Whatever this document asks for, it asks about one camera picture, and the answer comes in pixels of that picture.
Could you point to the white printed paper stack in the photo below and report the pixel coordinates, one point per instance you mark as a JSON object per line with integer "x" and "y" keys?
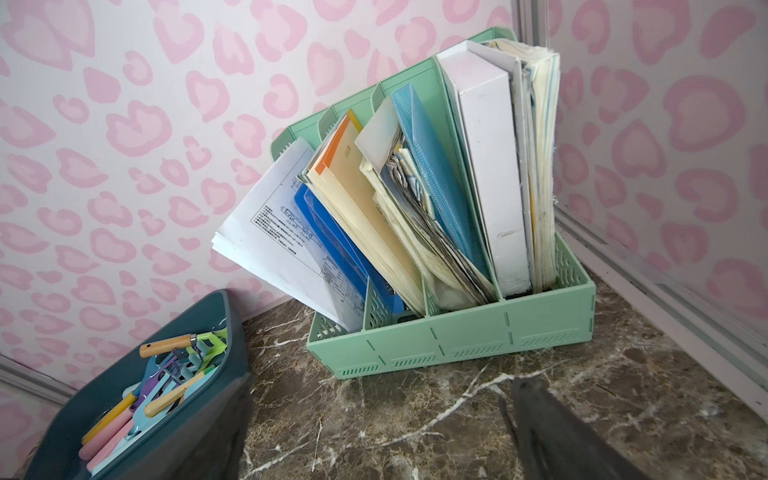
{"x": 268, "y": 236}

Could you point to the light blue mesh folder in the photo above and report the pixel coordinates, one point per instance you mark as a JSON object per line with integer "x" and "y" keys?
{"x": 448, "y": 198}

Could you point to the purple rake pink handle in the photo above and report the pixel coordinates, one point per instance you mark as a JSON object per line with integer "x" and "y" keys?
{"x": 109, "y": 447}
{"x": 153, "y": 367}

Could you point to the green rake wooden handle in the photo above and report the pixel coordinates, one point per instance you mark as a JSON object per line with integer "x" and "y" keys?
{"x": 157, "y": 405}

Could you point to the white binder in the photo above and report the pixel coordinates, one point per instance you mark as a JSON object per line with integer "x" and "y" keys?
{"x": 481, "y": 99}

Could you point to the light blue rake teal handle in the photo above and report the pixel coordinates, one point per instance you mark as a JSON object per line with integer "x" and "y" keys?
{"x": 170, "y": 377}

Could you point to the blue plastic folder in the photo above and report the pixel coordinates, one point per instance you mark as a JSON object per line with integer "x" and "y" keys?
{"x": 350, "y": 260}

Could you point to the lime rake wooden handle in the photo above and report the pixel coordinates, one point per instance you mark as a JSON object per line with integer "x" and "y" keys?
{"x": 202, "y": 348}

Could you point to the cream and orange folders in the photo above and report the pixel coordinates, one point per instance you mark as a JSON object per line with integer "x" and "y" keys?
{"x": 334, "y": 176}

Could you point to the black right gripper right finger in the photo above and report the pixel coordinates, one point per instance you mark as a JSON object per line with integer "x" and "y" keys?
{"x": 552, "y": 443}

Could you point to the worn paper stack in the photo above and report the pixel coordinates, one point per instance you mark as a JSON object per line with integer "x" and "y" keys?
{"x": 536, "y": 81}

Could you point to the blue rake yellow handle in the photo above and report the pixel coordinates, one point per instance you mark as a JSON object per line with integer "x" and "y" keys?
{"x": 111, "y": 415}

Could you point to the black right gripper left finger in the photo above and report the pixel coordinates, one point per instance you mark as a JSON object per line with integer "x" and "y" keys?
{"x": 225, "y": 438}

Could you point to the teal plastic storage box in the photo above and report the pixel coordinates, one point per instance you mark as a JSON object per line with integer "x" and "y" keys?
{"x": 172, "y": 450}

